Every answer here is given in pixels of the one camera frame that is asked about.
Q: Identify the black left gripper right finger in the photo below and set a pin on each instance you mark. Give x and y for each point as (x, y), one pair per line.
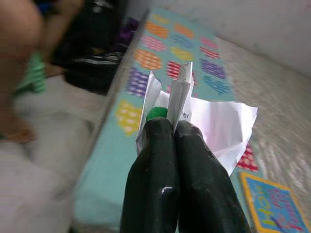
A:
(206, 189)

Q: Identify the person in black shorts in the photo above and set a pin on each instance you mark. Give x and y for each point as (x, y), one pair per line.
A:
(14, 29)

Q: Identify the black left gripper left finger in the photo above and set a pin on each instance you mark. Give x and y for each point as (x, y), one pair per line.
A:
(150, 182)

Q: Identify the purple waste bin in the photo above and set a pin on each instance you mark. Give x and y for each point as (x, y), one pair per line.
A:
(128, 31)

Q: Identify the green plastic stool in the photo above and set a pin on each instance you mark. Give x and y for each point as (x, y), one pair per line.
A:
(31, 72)

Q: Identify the black fabric bag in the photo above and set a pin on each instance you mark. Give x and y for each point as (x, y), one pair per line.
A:
(92, 48)

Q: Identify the small green soft ball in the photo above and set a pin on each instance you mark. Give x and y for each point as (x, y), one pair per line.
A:
(157, 112)

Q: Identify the grey quilted mattress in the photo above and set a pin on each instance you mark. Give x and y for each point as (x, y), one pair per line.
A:
(279, 97)

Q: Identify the blue book with yellow border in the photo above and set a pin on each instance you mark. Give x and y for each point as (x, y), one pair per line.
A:
(272, 206)

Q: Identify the white paper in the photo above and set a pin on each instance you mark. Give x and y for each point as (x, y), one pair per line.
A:
(218, 126)

